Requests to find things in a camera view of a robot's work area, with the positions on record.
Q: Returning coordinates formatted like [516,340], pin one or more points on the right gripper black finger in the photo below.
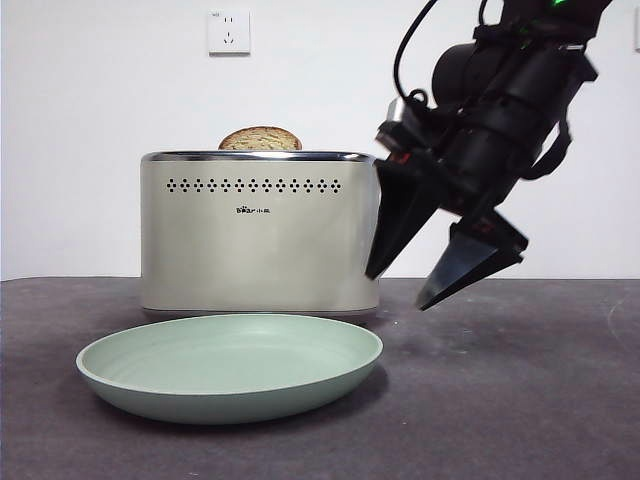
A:
[397,215]
[470,265]

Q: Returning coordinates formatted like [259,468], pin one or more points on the pale green round plate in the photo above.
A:
[230,390]

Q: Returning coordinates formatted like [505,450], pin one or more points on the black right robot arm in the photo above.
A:
[525,100]

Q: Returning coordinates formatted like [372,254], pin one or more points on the cream toaster with chrome rim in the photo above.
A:
[250,250]

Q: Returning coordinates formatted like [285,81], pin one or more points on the brown toasted bread slice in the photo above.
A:
[260,139]

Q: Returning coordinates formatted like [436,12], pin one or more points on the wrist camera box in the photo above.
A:
[402,135]

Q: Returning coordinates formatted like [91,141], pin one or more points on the white wall power socket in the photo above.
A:
[229,33]

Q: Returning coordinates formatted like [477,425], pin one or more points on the white wall switch plate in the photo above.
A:
[638,30]

